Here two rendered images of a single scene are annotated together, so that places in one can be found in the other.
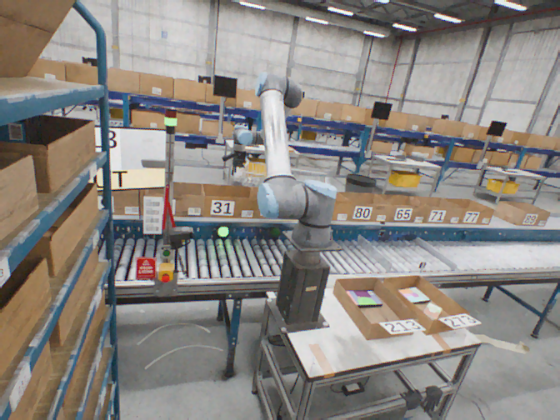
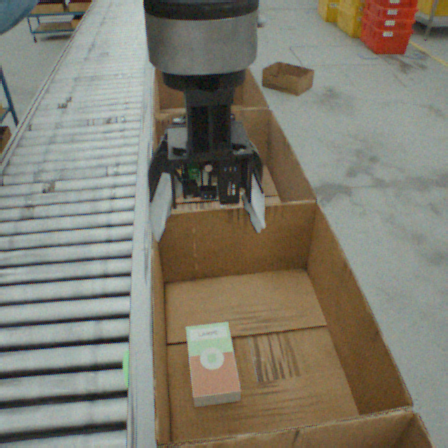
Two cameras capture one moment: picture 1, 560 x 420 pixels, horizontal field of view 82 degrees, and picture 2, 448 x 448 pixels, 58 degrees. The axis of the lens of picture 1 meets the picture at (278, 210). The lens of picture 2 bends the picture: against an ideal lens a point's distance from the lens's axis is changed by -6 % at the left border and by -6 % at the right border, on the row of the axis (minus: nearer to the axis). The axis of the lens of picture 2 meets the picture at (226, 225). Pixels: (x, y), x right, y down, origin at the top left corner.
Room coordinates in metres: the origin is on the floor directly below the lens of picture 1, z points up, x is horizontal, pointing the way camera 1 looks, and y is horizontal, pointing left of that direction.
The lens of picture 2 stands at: (2.34, 0.00, 1.49)
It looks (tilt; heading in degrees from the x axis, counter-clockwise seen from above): 40 degrees down; 101
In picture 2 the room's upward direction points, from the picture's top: straight up
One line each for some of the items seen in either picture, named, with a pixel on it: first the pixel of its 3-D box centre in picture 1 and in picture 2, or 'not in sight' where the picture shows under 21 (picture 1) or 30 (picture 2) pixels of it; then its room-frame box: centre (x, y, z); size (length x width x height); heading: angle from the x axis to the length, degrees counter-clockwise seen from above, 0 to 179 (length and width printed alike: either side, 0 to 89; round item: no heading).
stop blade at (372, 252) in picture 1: (372, 252); not in sight; (2.22, -0.76, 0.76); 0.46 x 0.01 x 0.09; 19
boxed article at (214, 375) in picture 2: not in sight; (211, 363); (2.24, 0.36, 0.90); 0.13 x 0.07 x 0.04; 110
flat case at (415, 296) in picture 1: (410, 295); not in sight; (1.68, -0.87, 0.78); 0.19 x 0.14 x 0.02; 114
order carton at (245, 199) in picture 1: (228, 201); (255, 330); (2.30, 0.39, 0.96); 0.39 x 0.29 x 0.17; 109
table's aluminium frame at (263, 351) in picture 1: (353, 370); not in sight; (1.45, -0.58, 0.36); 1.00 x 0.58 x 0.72; 113
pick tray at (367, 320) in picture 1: (372, 305); not in sight; (1.48, -0.58, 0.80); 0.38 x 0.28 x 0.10; 20
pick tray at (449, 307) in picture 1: (422, 302); not in sight; (1.59, -0.90, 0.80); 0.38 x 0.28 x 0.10; 25
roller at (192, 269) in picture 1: (192, 259); (36, 314); (1.78, 0.50, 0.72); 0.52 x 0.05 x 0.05; 19
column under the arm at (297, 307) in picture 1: (301, 286); not in sight; (1.38, -0.17, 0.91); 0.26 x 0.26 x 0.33; 23
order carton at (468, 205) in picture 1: (465, 211); not in sight; (3.07, -1.83, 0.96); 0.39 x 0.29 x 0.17; 110
